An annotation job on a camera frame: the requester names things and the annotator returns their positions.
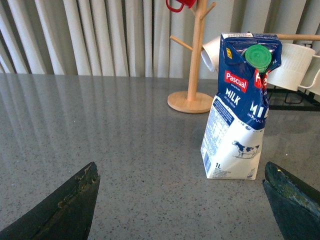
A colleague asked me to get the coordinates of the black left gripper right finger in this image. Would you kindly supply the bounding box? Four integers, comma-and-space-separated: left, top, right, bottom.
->
262, 161, 320, 240

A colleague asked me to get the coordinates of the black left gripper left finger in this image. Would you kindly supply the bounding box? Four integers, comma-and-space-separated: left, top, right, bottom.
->
0, 162, 101, 240

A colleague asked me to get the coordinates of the blue white milk carton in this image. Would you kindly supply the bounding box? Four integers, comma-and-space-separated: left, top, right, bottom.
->
200, 33, 282, 180

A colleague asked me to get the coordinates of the small white hanging cup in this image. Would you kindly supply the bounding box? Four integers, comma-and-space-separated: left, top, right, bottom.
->
201, 36, 221, 73

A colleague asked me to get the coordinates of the white ribbed mug right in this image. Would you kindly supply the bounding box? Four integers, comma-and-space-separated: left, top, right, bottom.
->
299, 55, 320, 96

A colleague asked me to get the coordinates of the white ribbed mug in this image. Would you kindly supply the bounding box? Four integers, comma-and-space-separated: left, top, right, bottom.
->
267, 43, 316, 91
299, 55, 320, 96

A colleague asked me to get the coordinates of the wooden mug tree stand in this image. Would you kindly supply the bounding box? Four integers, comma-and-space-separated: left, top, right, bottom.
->
165, 0, 216, 114

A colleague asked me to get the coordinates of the white ribbed mug left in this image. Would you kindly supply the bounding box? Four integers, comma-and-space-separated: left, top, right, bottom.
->
267, 43, 316, 91

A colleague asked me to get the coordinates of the white pleated curtain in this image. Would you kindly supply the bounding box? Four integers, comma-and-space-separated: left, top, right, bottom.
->
0, 0, 320, 78

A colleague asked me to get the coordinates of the red mug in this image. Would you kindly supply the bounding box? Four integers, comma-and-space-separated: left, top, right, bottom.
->
165, 0, 196, 13

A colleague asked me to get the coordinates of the black wire mug rack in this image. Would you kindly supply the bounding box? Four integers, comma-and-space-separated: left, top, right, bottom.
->
266, 33, 320, 112

